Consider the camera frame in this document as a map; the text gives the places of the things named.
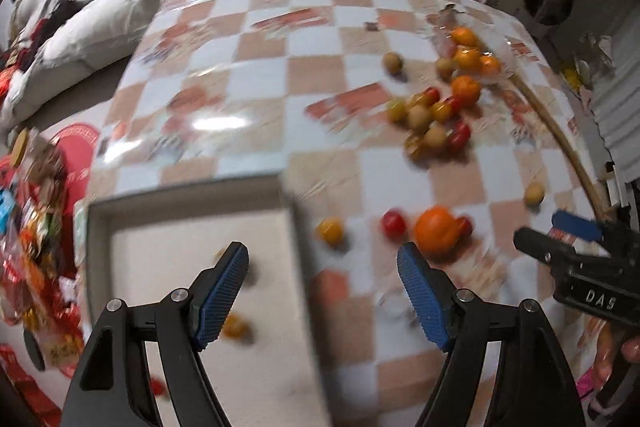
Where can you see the brown longan right edge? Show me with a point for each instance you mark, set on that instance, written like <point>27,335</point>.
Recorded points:
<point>534,195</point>

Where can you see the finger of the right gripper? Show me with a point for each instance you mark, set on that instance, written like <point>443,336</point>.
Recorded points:
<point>550,251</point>
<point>577,226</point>

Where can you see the lone brown longan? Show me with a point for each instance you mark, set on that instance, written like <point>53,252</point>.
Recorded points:
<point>393,63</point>

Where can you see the yellow cherry tomato in tray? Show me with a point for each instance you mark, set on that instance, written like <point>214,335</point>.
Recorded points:
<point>236,328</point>

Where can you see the white square tray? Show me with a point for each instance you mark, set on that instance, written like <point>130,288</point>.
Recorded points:
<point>139,248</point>

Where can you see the yellow cherry tomato near tray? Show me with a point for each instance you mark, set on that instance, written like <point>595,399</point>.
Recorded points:
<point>331,231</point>

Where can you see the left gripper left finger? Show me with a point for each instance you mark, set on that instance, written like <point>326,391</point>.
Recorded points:
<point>193,318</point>

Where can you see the pile of snack packets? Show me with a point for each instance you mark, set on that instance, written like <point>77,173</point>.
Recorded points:
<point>38,272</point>

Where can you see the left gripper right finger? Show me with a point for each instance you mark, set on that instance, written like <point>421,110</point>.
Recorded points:
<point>458,322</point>

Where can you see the red cherry tomato near orange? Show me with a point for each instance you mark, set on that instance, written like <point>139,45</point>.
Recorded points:
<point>393,225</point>

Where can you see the large orange mandarin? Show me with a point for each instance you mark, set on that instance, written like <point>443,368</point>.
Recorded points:
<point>436,233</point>

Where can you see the red round mat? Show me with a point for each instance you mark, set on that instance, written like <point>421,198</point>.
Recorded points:
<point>77,143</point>

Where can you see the red cherry tomato with stem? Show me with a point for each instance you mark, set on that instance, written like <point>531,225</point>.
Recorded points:
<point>158,387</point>

